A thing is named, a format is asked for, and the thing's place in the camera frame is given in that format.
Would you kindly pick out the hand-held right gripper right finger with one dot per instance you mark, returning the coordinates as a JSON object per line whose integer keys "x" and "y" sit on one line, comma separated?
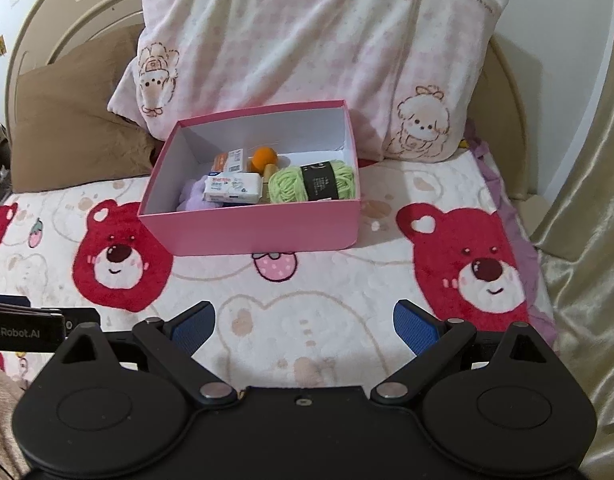
{"x": 414, "y": 330}

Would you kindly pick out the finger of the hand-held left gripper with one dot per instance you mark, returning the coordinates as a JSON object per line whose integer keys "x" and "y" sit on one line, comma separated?
{"x": 82, "y": 316}

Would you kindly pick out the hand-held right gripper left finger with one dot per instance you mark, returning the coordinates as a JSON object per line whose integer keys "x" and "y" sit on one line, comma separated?
{"x": 194, "y": 330}

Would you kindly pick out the pink cardboard box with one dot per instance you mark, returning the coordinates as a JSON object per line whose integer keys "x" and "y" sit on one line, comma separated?
{"x": 247, "y": 232}

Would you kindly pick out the purple plush toy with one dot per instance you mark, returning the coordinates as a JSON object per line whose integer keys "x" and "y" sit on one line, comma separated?
{"x": 192, "y": 196}

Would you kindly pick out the white tissue packet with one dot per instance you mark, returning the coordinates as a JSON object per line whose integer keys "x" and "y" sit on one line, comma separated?
{"x": 232, "y": 188}

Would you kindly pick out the green yarn ball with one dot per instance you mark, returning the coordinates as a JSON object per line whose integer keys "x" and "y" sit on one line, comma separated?
{"x": 287, "y": 185}

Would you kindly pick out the clear plastic box orange label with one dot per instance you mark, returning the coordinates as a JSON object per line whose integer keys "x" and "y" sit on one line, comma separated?
{"x": 229, "y": 161}

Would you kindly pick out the gold cap cosmetic bottle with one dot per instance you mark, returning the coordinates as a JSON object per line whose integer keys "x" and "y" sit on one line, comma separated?
{"x": 273, "y": 170}

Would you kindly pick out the orange makeup sponge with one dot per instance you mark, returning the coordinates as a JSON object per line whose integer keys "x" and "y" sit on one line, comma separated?
{"x": 261, "y": 156}

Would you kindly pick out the red bear printed blanket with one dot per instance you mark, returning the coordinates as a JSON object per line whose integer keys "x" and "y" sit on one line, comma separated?
{"x": 337, "y": 310}

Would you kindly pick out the beige fuzzy cloth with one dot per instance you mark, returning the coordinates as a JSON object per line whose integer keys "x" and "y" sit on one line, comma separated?
{"x": 2, "y": 410}

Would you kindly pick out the brown pillow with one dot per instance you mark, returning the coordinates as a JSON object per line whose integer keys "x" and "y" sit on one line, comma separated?
{"x": 72, "y": 120}

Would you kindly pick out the gold satin curtain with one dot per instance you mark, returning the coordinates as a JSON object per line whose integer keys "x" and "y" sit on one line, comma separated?
{"x": 587, "y": 210}

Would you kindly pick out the beige headboard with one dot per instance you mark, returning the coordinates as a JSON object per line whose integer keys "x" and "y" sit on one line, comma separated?
{"x": 62, "y": 10}

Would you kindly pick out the pink printed pillow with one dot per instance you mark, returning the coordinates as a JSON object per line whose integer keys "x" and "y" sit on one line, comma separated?
{"x": 312, "y": 35}

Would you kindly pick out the yellow wall sticker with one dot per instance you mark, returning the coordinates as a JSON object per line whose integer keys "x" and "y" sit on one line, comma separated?
{"x": 0, "y": 45}

